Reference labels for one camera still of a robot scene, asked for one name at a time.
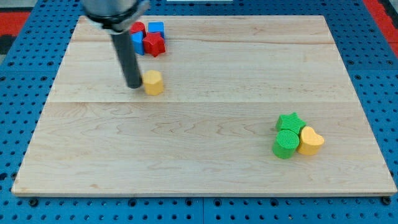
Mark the yellow hexagon block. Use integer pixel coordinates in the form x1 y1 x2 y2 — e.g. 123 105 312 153
142 70 164 96

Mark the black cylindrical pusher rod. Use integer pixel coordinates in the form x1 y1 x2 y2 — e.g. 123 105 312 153
111 31 142 89

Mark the red star block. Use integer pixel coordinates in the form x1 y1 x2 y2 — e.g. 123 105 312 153
142 32 165 57

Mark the green star block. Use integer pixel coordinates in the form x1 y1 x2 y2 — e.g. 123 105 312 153
275 112 307 135

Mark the light wooden board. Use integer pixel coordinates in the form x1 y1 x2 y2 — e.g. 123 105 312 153
12 16 397 197

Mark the green cylinder block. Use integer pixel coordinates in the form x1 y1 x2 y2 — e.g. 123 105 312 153
272 129 300 159

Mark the blue pentagon block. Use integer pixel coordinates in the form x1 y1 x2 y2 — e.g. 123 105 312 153
131 31 145 55

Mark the blue cube block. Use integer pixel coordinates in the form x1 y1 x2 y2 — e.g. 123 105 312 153
147 21 165 38

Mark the red cylinder block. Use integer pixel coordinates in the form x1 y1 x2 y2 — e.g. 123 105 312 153
129 21 146 37

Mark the yellow heart block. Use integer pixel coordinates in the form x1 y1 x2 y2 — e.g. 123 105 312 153
297 126 325 156

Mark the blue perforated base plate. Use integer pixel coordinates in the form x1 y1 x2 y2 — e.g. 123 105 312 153
1 0 397 223

